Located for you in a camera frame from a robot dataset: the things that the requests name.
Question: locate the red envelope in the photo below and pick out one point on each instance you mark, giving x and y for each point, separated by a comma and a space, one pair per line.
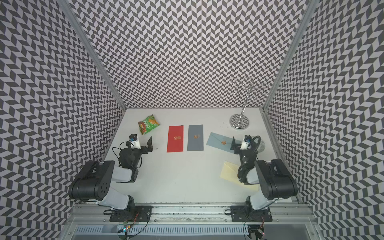
175, 139

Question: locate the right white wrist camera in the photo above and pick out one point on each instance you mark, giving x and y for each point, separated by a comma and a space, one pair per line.
246, 143

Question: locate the dark grey envelope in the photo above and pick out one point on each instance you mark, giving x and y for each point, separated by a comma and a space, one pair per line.
195, 138

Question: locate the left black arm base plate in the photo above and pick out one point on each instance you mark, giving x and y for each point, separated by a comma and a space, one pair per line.
138, 214

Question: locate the left circuit board with wires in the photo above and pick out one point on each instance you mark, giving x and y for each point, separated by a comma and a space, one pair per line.
129, 230

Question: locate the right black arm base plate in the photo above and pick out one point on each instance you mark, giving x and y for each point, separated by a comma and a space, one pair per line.
245, 214

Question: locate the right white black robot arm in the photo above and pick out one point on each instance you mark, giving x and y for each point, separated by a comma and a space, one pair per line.
273, 177

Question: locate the chrome jewellery stand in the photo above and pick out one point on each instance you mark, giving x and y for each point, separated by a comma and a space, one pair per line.
249, 91

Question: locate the aluminium front rail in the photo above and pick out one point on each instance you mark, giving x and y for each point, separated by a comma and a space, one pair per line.
282, 213

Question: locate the light blue envelope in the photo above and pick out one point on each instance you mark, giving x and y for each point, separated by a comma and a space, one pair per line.
220, 142

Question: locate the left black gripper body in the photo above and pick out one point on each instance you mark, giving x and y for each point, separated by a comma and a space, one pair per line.
138, 152

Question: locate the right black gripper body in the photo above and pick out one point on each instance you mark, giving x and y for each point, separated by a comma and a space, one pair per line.
237, 149

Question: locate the cream yellow envelope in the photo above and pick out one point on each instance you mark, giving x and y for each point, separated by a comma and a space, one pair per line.
230, 173

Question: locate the circuit board with wires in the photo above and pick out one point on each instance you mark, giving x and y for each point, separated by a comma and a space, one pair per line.
129, 230
253, 232

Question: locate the green snack bag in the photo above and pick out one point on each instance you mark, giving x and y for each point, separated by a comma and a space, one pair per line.
148, 124

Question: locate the green patterned ceramic dish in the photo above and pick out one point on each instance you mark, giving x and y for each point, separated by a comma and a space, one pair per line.
261, 146

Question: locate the right circuit board with wires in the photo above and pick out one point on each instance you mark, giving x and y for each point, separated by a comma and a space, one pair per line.
253, 232

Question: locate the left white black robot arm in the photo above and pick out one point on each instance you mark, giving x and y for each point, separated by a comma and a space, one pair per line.
93, 182

